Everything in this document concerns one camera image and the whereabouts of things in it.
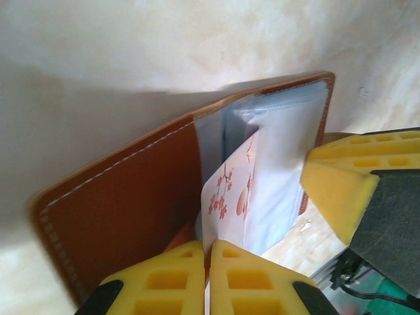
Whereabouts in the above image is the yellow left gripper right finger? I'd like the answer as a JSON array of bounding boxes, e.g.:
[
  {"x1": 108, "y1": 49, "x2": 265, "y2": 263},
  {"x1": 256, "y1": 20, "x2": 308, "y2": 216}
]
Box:
[{"x1": 209, "y1": 239, "x2": 329, "y2": 315}]

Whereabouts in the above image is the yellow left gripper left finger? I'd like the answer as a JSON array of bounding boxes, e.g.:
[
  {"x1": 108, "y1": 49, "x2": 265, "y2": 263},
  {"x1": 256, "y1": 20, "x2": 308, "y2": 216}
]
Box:
[{"x1": 73, "y1": 239, "x2": 206, "y2": 315}]

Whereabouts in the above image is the brown leather card holder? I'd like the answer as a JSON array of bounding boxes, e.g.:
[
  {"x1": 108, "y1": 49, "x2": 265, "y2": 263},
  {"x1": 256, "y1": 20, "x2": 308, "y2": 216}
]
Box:
[{"x1": 28, "y1": 70, "x2": 337, "y2": 306}]

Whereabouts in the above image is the white card with blossom print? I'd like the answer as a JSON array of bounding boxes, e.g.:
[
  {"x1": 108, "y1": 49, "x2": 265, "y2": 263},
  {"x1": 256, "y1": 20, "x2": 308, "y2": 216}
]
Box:
[{"x1": 199, "y1": 133, "x2": 263, "y2": 254}]

